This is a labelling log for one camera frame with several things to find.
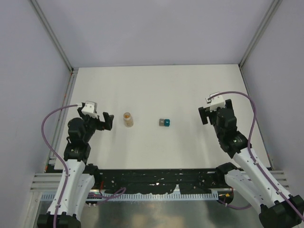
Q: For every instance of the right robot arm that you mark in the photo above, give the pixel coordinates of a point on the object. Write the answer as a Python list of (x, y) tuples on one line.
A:
[(275, 205)]

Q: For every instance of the blue pill box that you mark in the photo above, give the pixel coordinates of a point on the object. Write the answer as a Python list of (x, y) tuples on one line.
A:
[(167, 122)]

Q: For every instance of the aluminium frame post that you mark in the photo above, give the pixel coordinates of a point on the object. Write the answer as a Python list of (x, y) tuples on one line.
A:
[(266, 19), (48, 28)]

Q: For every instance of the white slotted cable duct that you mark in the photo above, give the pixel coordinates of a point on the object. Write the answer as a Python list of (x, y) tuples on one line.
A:
[(167, 197)]

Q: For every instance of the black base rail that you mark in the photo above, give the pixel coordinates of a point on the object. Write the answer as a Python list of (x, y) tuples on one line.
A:
[(162, 181)]

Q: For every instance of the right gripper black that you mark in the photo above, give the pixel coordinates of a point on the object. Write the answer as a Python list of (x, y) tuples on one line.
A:
[(204, 112)]

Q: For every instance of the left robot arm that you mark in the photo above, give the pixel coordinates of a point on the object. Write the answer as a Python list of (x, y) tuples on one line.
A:
[(78, 177)]

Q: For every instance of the grey pill box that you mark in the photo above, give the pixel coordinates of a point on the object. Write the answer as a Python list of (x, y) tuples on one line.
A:
[(161, 122)]

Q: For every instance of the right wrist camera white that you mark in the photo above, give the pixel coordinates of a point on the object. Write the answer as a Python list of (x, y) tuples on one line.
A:
[(215, 101)]

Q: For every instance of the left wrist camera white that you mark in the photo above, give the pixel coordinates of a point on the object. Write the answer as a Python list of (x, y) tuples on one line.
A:
[(89, 108)]

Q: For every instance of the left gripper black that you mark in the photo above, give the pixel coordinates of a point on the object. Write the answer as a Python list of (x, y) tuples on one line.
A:
[(101, 125)]

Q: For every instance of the clear pill bottle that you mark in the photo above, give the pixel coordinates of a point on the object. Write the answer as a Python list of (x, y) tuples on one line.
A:
[(128, 119)]

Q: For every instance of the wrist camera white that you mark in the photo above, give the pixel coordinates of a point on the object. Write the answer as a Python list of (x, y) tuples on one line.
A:
[(89, 108), (215, 101)]

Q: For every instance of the right aluminium frame post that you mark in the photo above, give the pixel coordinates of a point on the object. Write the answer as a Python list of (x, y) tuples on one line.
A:
[(266, 19)]

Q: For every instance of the left aluminium frame post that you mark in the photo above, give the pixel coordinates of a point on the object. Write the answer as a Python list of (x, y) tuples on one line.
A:
[(48, 28)]

